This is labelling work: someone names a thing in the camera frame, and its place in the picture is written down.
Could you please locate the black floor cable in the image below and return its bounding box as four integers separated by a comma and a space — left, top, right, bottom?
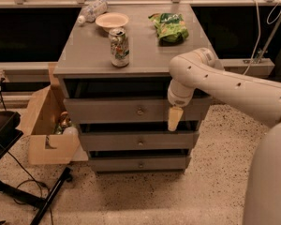
6, 150, 54, 225

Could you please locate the grey bottom drawer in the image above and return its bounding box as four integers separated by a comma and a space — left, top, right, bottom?
89, 156, 190, 173

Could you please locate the grey middle drawer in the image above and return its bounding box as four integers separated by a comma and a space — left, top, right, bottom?
80, 131, 199, 151

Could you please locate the grey drawer cabinet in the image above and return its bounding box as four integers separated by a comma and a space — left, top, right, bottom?
54, 4, 211, 160

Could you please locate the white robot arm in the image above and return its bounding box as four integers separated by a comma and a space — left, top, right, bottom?
168, 48, 281, 225

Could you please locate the grey top drawer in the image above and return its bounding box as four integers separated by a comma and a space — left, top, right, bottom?
63, 95, 212, 125

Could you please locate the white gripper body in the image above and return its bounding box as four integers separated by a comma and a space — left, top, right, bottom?
168, 80, 194, 108

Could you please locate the grey drawer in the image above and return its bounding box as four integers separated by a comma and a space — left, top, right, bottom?
63, 95, 212, 125
89, 156, 190, 173
80, 131, 199, 151

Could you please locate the beige paper bowl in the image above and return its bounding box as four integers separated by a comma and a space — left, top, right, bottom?
96, 12, 129, 32

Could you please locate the metal railing post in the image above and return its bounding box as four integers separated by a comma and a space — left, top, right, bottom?
247, 0, 281, 69

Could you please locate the cardboard box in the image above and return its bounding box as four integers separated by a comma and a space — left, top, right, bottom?
20, 63, 80, 165

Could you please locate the clear plastic water bottle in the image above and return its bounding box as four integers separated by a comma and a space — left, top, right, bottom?
77, 0, 108, 24

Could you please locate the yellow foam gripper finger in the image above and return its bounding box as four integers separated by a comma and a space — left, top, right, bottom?
168, 106, 184, 131

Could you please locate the green chip bag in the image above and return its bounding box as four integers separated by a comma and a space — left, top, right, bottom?
148, 13, 189, 43

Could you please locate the crumpled soda can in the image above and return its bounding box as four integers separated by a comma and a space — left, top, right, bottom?
109, 27, 129, 68

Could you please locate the black stand frame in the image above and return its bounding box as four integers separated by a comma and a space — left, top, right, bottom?
0, 111, 72, 225

